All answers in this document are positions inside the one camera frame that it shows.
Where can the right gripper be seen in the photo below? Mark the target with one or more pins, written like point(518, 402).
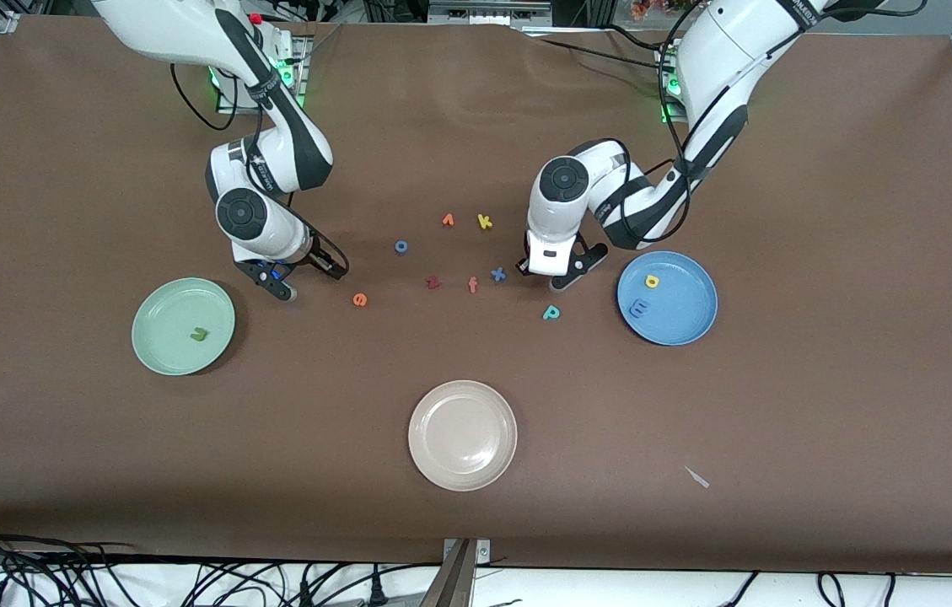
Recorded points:
point(320, 258)

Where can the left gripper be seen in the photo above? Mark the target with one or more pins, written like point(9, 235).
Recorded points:
point(520, 267)

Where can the teal foam letter p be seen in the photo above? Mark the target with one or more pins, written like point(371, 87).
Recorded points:
point(549, 314)

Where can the blue foam letter m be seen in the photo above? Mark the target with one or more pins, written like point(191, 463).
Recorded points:
point(638, 309)

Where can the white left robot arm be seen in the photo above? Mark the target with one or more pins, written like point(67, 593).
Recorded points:
point(720, 59)

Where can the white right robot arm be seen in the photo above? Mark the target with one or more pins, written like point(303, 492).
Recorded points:
point(172, 25)

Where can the blue plate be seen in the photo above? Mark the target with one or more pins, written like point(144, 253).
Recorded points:
point(678, 316)

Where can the green plate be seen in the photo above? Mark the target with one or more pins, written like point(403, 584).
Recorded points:
point(172, 312)

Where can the beige plate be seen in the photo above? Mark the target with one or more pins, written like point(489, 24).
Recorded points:
point(463, 436)

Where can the small white paper scrap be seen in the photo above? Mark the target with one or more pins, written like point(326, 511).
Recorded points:
point(696, 477)

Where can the metal table edge bracket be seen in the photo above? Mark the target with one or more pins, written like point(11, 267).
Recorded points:
point(459, 573)

